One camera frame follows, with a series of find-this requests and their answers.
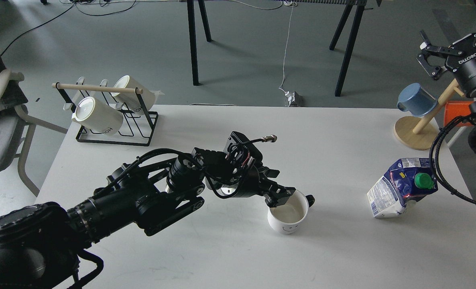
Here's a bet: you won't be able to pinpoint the white mug on rack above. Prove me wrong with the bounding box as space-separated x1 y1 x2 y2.
71 96 124 136
111 75 156 116

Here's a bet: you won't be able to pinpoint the grey power plug adapter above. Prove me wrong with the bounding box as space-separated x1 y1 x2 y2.
284 90 303 107

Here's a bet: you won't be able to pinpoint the black table legs right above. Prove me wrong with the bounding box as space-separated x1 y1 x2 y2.
329 0 368 97

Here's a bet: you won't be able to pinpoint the black floor cable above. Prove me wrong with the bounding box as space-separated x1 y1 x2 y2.
0 0 138 57

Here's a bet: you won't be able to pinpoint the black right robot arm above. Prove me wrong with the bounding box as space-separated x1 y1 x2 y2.
417 31 476 205

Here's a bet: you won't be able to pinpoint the grey office chair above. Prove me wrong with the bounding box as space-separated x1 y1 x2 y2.
0 68 68 197

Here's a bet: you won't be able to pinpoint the blue white milk carton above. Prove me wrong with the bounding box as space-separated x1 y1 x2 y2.
366 158 438 218

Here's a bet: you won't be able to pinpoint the white mug front on rack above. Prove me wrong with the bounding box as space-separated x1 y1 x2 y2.
71 96 124 136

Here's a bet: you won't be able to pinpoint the black table legs left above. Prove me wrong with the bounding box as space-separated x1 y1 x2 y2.
186 0 212 86

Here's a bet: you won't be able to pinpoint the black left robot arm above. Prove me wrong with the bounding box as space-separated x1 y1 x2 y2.
0 131 295 289

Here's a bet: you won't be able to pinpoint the black wire mug rack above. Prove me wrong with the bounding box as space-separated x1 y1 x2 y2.
53 77 163 147

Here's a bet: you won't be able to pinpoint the orange mug on tree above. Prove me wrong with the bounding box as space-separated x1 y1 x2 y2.
443 100 473 127

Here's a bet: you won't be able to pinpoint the black table legs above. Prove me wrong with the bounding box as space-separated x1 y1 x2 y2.
186 0 212 86
329 0 368 97

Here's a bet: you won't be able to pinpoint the white mug rear on rack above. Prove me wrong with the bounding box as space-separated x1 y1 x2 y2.
111 75 156 116

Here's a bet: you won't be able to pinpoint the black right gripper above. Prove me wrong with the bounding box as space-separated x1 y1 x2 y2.
416 29 476 99

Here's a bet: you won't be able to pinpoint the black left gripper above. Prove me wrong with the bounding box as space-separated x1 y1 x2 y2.
204 131 296 208

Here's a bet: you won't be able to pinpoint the blue mug on tree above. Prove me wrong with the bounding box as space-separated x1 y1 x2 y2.
397 83 438 117

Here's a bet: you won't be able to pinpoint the wooden mug tree stand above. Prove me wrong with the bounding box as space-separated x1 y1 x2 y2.
393 80 464 151

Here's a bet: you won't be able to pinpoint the white smiley face mug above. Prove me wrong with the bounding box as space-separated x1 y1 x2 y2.
267 190 315 235

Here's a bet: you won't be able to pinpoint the white power cable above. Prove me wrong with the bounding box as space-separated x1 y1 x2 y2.
222 0 299 95

